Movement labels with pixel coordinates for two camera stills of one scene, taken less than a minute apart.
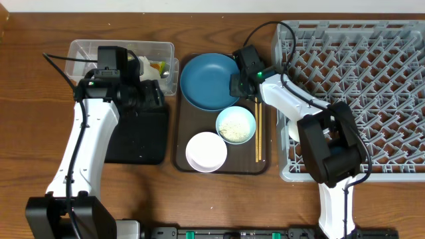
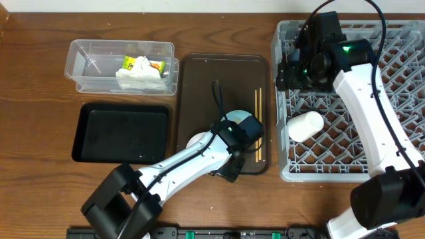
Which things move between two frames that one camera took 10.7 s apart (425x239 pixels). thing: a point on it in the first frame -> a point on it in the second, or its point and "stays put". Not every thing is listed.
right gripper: (237, 87) -> (283, 76)
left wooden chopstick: (256, 129) stays put
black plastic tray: (141, 138) stays put
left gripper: (152, 91) -> (236, 176)
